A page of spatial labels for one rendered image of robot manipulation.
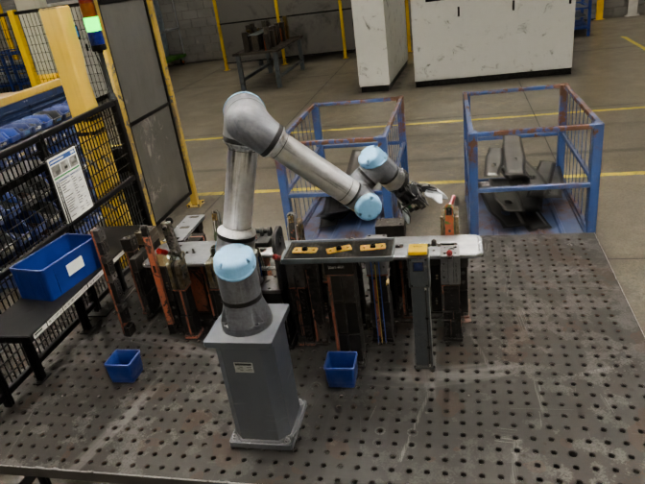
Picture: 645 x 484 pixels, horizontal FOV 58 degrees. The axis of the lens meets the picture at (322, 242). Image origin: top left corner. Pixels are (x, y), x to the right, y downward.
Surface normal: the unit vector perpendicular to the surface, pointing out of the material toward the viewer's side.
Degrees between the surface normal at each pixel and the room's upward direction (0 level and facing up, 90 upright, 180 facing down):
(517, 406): 0
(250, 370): 90
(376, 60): 90
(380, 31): 90
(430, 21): 90
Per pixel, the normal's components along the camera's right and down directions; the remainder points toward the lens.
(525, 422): -0.13, -0.90
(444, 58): -0.19, 0.44
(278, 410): 0.52, 0.33
